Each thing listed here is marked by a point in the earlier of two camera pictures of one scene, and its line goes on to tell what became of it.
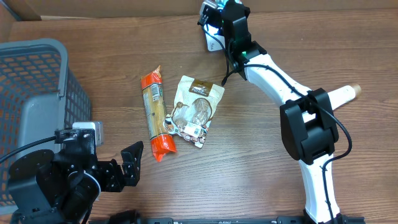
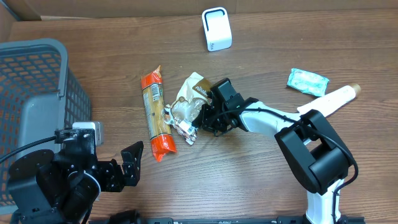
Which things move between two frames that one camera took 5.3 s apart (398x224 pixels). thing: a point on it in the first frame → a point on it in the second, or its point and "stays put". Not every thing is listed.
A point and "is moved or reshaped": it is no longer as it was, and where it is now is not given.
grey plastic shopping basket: x=39 y=96 stays put
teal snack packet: x=221 y=4 → x=308 y=83
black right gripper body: x=207 y=18 → x=212 y=113
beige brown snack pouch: x=194 y=104 is moved or reshaped
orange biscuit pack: x=161 y=142 stays put
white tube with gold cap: x=337 y=98 stays put
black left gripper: x=113 y=174 stays put
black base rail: x=131 y=217 stays put
